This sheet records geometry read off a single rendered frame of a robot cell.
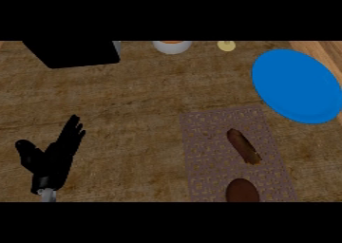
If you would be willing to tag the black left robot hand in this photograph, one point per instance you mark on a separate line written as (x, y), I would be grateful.
(54, 158)

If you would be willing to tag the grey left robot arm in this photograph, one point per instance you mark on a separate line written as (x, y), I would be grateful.
(47, 195)

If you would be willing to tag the brown chocolate cupcake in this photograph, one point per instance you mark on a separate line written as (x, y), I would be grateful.
(241, 190)

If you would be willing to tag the blue plate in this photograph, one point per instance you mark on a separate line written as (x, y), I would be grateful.
(295, 85)

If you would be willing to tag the black appliance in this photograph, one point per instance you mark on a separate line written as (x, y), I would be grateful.
(72, 53)

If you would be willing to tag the long brown bread roll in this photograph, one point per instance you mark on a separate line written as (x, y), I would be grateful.
(243, 147)

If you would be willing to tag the white cup with orange content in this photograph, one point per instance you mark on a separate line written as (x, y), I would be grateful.
(171, 46)

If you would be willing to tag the pale yellow round object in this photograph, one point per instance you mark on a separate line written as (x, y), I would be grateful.
(225, 46)

